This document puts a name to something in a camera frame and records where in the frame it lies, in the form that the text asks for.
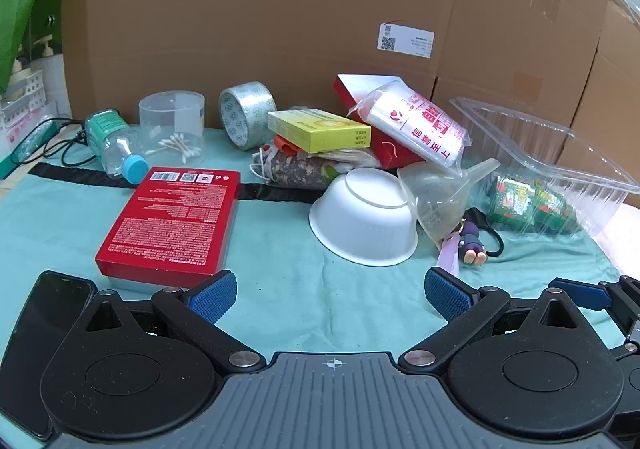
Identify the black smartphone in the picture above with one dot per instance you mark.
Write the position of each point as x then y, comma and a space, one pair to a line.
35, 344

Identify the green snack packet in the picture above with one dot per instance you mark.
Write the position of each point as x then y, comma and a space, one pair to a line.
520, 201

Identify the teal table cloth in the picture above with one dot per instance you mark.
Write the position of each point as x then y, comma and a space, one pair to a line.
280, 249

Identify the clear plastic tray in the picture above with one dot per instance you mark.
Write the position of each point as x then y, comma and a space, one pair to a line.
575, 164

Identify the red paper gift bag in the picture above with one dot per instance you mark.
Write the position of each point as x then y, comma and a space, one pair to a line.
350, 89

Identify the packet of clear zip bags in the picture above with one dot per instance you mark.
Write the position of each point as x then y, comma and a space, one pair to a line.
420, 124

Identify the white disposable bowl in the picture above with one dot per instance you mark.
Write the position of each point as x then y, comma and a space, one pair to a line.
360, 224

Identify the clear packing tape roll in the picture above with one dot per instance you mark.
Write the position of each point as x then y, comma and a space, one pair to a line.
250, 101

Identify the clear plastic funnel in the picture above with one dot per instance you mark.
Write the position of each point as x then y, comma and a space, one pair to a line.
435, 199

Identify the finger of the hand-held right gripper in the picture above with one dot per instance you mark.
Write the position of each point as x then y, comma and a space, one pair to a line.
580, 294

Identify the pink cloth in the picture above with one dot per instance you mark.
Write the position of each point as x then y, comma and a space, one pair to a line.
627, 239

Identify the teal tube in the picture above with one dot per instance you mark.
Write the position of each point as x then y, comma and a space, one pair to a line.
32, 141

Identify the red flat box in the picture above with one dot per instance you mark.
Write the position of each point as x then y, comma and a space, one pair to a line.
170, 219

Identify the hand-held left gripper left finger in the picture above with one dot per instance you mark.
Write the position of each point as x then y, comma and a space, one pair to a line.
214, 296

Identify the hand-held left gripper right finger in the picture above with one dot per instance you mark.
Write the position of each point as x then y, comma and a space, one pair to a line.
446, 296

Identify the bunch of cotton swabs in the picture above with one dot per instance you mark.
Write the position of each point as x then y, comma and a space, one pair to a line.
177, 145

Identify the large brown cardboard box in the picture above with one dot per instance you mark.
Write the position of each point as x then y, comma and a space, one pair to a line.
250, 4

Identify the stacked brown cardboard boxes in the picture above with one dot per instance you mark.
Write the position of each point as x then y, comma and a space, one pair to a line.
615, 94

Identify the yellow small box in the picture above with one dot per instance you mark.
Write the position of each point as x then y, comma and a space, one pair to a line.
320, 131

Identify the white plastic basket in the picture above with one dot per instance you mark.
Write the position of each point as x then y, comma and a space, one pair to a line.
22, 94

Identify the bag of dried herbs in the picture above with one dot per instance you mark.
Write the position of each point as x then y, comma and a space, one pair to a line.
300, 169

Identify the white shipping label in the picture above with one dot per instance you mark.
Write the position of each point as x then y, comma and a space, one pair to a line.
405, 40

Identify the clear plastic cup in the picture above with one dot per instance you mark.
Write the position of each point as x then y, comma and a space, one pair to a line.
172, 111

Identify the white pump bottle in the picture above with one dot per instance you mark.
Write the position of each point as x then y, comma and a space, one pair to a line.
50, 56

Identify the clear water bottle blue cap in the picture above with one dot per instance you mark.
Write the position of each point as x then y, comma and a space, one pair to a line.
112, 144

